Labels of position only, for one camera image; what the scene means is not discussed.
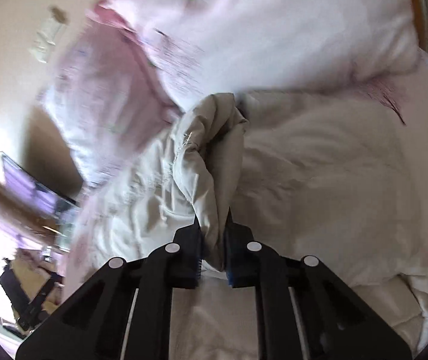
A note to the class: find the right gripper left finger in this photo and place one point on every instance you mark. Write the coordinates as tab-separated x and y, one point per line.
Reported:
123	311

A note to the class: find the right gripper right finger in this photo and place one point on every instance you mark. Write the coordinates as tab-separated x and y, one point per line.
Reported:
303	310

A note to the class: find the beige puffer jacket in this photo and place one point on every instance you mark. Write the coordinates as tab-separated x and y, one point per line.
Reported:
309	174

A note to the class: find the flat screen television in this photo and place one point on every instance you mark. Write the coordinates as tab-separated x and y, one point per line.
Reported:
39	198

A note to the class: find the left floral pillow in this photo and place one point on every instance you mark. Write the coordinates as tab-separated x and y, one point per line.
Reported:
106	101

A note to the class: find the floral pillow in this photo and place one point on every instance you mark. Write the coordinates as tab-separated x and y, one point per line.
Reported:
106	101
202	47

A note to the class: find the right floral pillow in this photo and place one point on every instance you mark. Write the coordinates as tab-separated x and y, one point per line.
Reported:
202	47

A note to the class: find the wall switch plate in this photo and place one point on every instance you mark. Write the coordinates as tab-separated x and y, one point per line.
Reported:
48	34

